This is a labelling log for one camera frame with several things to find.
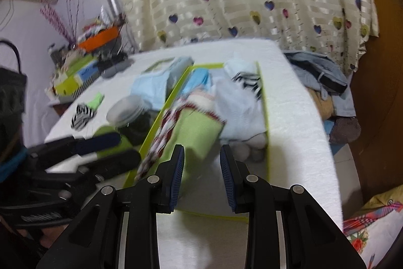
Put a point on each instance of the small black white striped sock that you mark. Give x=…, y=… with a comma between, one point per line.
x=248, y=80

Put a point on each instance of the grey blue clothes pile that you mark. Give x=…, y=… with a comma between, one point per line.
x=314, y=67

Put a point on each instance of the clear lidded dark jar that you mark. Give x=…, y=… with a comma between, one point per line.
x=126, y=110

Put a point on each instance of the blue soft cloth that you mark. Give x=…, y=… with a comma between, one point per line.
x=198, y=80

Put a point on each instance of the pile of small packets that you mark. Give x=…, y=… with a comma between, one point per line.
x=94, y=28

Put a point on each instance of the lime green carton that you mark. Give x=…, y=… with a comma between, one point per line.
x=69, y=83

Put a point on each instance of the orange plastic tray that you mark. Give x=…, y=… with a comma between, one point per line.
x=97, y=40

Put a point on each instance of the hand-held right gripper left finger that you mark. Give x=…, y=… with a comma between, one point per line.
x=176, y=180

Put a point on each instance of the light blue grey cloth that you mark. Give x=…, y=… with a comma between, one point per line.
x=148, y=87

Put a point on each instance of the colourful printed quilt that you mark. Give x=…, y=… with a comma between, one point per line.
x=377, y=234

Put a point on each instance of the blue tissue pack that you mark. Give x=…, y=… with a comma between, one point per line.
x=89, y=72

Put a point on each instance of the person's left hand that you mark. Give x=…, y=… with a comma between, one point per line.
x=52, y=236

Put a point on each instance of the white socks with grey toes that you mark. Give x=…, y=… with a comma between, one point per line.
x=239, y=111

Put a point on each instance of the striped cardboard tray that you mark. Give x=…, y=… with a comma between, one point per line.
x=82, y=87

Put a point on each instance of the brown wooden door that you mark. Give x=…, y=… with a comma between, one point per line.
x=381, y=67

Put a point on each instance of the lime green rimmed box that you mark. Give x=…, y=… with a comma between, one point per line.
x=201, y=196

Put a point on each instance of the dark grey knit hat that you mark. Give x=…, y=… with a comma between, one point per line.
x=344, y=128

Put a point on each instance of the green towel with red trim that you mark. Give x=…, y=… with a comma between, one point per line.
x=195, y=136

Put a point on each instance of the light green sock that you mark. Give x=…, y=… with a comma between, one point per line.
x=96, y=102

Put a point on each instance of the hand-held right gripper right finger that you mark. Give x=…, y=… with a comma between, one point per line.
x=227, y=180

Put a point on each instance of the black grey headset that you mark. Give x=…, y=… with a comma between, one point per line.
x=113, y=69

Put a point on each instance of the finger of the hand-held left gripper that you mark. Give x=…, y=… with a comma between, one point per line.
x=116, y=160
x=97, y=140

